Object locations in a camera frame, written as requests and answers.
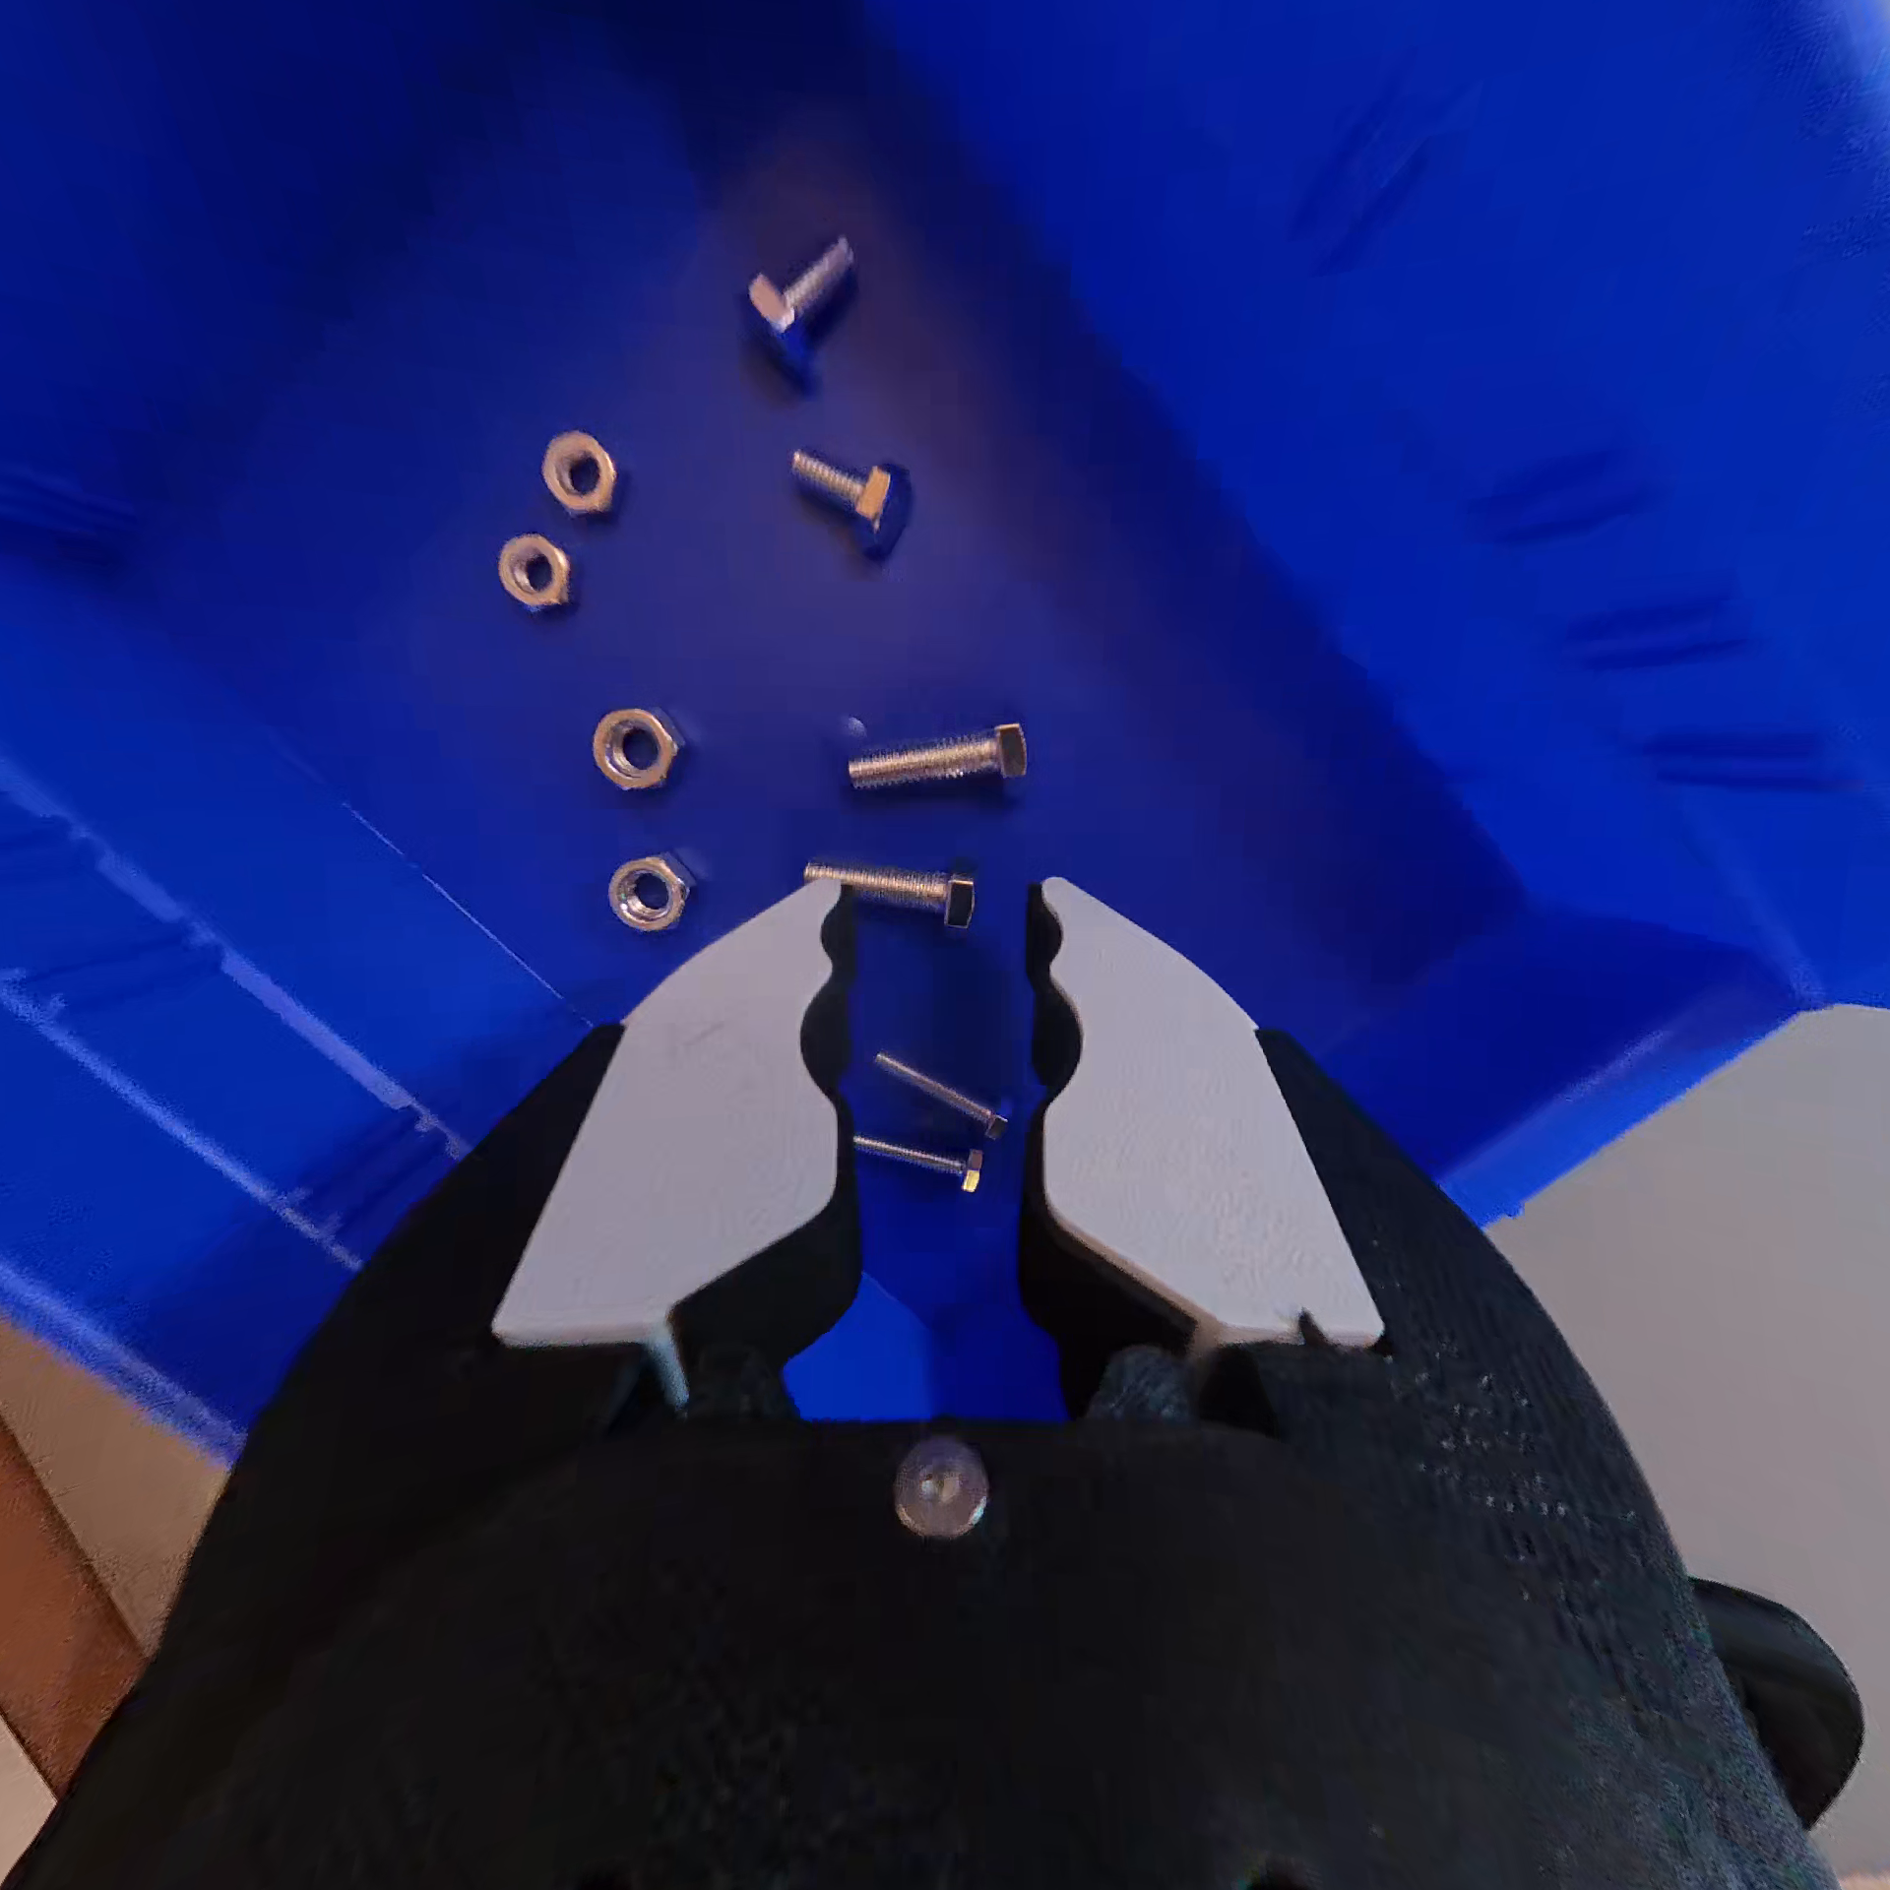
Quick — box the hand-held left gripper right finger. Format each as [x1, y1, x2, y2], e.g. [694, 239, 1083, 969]
[1018, 873, 1386, 1377]

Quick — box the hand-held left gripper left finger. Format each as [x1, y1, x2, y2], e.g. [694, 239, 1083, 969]
[491, 886, 873, 1420]

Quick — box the blue plastic bin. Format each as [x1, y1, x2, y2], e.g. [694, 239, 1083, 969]
[0, 0, 1890, 1453]

